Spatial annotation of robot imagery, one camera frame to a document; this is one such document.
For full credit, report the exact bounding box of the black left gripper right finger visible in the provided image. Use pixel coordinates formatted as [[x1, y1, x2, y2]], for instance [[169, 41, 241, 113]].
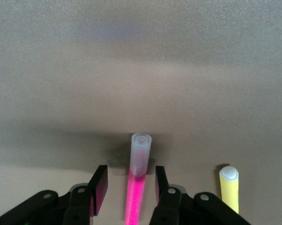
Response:
[[150, 165, 251, 225]]

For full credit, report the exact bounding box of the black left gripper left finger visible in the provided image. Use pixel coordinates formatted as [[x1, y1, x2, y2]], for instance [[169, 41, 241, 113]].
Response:
[[0, 165, 108, 225]]

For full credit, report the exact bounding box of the pink marker with clear cap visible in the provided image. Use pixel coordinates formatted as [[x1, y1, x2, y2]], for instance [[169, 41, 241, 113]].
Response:
[[124, 133, 153, 225]]

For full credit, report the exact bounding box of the yellow marker with clear cap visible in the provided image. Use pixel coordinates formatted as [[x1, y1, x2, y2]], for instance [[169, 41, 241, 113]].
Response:
[[219, 165, 240, 214]]

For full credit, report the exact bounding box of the brown table cover mat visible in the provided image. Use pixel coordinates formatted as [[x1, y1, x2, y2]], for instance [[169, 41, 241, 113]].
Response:
[[0, 0, 282, 225]]

